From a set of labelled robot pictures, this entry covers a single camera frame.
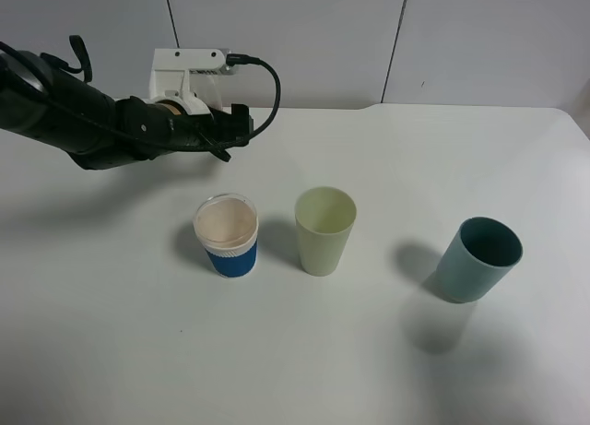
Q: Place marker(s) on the teal blue cup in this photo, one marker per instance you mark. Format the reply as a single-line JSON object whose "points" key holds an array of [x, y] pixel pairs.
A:
{"points": [[480, 254]]}

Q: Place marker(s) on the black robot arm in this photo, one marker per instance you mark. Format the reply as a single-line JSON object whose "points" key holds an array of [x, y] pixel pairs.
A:
{"points": [[45, 99]]}

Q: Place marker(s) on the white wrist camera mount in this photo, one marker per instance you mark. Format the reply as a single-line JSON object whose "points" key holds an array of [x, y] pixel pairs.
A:
{"points": [[174, 75]]}

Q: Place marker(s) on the pale yellow cup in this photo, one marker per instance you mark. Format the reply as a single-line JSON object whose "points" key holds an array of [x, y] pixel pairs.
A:
{"points": [[324, 219]]}

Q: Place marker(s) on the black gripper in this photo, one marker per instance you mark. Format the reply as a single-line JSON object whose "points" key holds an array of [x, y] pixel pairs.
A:
{"points": [[157, 131]]}

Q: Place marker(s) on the blue sleeved paper cup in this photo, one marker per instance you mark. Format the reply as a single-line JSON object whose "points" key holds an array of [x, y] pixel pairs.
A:
{"points": [[227, 227]]}

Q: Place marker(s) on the clear drink bottle pink label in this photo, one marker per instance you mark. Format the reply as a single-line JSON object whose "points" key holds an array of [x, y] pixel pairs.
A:
{"points": [[208, 93]]}

